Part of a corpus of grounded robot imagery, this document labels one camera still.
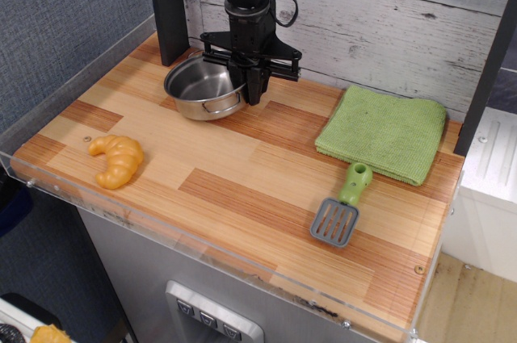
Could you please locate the small stainless steel pot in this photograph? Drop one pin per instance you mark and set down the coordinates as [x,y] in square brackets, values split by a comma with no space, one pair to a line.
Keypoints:
[203,91]

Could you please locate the dark grey right post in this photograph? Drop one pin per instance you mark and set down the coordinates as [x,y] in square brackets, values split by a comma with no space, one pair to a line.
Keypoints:
[487,79]

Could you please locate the white cabinet at right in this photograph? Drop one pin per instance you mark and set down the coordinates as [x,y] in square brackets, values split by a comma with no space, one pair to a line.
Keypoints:
[481,227]

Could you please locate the green grey toy spatula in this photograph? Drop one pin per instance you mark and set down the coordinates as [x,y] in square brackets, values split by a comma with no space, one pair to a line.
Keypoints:
[336,218]

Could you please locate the green folded cloth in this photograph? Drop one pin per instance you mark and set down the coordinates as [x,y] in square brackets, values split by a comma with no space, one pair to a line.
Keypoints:
[396,137]

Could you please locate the dark grey left post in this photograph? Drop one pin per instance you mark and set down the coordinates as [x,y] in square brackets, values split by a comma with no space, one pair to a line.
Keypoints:
[171,25]

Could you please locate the silver dispenser button panel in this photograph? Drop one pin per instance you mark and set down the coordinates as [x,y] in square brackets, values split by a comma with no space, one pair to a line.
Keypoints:
[200,319]

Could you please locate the dark grey post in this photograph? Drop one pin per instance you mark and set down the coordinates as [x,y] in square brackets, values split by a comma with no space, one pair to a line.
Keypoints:
[171,25]
[487,79]

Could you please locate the clear acrylic table guard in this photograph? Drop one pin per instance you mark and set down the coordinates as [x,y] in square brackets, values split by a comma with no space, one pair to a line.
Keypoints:
[221,210]

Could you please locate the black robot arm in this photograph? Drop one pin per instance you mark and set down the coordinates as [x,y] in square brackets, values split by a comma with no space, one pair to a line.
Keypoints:
[251,7]

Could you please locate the grey metal cabinet front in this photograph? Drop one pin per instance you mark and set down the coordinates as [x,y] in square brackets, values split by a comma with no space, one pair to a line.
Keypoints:
[139,264]

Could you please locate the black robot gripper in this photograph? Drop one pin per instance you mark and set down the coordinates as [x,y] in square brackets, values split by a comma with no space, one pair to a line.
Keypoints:
[253,52]

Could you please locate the orange plastic croissant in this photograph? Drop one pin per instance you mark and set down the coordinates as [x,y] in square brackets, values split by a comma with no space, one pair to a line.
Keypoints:
[123,156]

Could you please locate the yellow object bottom left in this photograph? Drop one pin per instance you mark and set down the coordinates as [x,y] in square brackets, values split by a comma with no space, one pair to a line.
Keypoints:
[49,334]

